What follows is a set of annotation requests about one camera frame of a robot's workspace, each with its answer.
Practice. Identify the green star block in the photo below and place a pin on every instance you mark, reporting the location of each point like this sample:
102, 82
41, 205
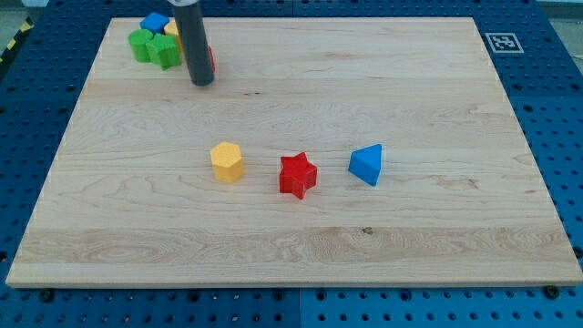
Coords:
163, 51

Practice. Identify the yellow hexagon block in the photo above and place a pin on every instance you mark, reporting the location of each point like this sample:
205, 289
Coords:
226, 161

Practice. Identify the white fiducial marker tag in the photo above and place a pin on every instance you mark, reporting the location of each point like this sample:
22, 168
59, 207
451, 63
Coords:
504, 43

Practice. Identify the blue cube block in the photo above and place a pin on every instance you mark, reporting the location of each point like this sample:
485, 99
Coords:
154, 22

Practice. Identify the blue triangle block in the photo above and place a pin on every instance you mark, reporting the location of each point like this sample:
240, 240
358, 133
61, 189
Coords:
366, 163

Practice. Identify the red block behind rod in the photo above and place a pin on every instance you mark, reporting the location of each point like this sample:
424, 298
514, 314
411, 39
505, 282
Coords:
212, 59

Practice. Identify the green cylinder block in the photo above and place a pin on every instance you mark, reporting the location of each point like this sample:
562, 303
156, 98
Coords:
138, 40

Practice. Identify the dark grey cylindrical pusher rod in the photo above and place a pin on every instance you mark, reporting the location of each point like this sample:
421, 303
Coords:
192, 34

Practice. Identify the wooden board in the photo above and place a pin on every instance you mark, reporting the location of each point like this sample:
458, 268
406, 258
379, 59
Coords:
327, 152

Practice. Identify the red star block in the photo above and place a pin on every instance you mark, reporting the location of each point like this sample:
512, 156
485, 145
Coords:
297, 175

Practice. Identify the yellow block behind rod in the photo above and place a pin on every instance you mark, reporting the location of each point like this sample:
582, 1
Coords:
171, 29

